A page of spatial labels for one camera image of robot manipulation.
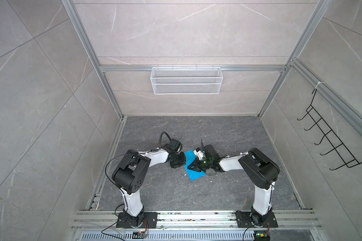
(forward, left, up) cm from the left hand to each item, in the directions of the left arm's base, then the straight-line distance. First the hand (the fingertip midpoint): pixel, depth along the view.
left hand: (187, 160), depth 94 cm
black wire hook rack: (-7, -66, +31) cm, 73 cm away
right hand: (-4, 0, -1) cm, 4 cm away
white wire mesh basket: (+45, -1, +28) cm, 53 cm away
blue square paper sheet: (-9, -3, 0) cm, 10 cm away
